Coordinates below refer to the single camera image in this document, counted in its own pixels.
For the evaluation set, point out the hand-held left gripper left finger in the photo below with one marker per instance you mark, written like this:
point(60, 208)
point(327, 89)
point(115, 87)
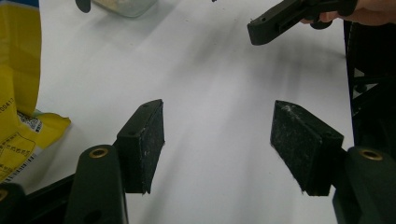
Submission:
point(141, 149)

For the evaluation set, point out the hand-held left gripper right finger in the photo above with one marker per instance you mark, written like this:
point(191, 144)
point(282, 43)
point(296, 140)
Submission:
point(303, 149)

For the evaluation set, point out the yellow green refill pouch bag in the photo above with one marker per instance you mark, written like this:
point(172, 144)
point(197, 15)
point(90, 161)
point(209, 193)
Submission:
point(18, 77)

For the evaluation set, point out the clear plastic jar black lid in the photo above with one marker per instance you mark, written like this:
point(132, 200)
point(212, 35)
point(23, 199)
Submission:
point(124, 6)

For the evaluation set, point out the light blue table mat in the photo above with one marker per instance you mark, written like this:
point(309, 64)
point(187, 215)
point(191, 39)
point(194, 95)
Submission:
point(218, 93)

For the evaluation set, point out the black metal frame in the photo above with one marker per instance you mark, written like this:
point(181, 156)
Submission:
point(373, 102)

